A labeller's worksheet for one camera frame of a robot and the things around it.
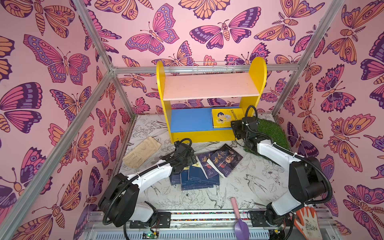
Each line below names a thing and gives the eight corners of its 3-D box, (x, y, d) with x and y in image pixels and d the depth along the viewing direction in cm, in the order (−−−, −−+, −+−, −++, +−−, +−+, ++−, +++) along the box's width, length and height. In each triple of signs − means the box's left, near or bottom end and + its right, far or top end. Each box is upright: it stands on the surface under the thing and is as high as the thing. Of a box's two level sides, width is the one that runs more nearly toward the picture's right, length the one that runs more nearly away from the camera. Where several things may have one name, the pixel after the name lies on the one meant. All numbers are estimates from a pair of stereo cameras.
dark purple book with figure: (223, 180, 88) (224, 176, 83) (206, 164, 94) (207, 160, 89) (242, 160, 96) (244, 155, 91) (225, 147, 102) (227, 142, 97)
